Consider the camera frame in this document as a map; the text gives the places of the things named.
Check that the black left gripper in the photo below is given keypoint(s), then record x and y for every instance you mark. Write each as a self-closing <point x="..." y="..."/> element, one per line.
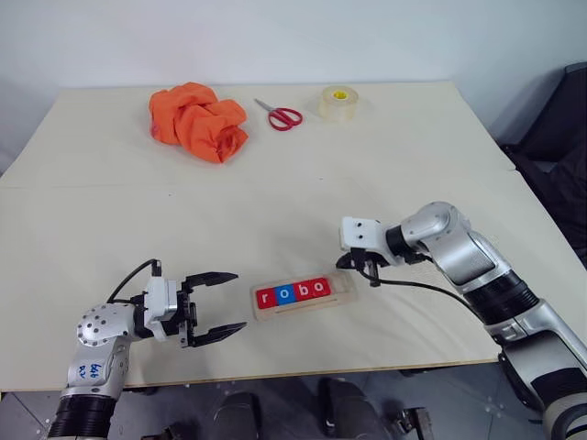
<point x="187" y="316"/>

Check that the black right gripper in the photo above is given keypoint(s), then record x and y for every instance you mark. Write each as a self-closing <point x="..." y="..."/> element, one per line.
<point x="367" y="260"/>

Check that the red tile letter o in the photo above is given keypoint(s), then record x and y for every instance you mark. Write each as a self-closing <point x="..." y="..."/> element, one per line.
<point x="318" y="289"/>

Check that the red letter r block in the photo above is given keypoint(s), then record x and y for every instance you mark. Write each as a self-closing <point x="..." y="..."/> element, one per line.
<point x="266" y="298"/>

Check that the red tile letter b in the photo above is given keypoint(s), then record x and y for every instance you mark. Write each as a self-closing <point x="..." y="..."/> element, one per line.
<point x="302" y="292"/>

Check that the blue letter o block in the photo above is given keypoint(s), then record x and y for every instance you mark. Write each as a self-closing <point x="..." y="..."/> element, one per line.
<point x="284" y="294"/>

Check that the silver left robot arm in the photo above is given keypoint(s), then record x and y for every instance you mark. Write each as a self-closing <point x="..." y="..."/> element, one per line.
<point x="98" y="348"/>

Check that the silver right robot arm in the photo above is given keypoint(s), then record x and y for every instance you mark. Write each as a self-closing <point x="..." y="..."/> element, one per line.
<point x="486" y="270"/>

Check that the wooden letter block tray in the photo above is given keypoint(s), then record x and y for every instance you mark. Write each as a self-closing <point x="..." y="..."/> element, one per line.
<point x="341" y="289"/>

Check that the dark rounded shape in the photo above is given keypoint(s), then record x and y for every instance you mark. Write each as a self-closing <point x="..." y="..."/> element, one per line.
<point x="238" y="417"/>
<point x="348" y="410"/>

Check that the clear tape roll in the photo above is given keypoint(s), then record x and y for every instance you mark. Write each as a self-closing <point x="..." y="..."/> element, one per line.
<point x="338" y="104"/>

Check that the crumpled orange cloth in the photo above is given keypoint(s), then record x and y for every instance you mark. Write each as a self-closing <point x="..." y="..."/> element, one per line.
<point x="197" y="121"/>

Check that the black chair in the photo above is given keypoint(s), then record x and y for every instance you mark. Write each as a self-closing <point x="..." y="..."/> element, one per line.
<point x="550" y="156"/>

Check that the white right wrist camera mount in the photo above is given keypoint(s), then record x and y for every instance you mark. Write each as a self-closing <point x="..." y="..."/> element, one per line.
<point x="360" y="234"/>

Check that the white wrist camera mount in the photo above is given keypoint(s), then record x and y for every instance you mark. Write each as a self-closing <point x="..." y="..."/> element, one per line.
<point x="360" y="234"/>
<point x="160" y="302"/>

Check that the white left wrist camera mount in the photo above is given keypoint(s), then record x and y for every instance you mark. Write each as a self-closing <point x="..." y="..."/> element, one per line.
<point x="160" y="302"/>

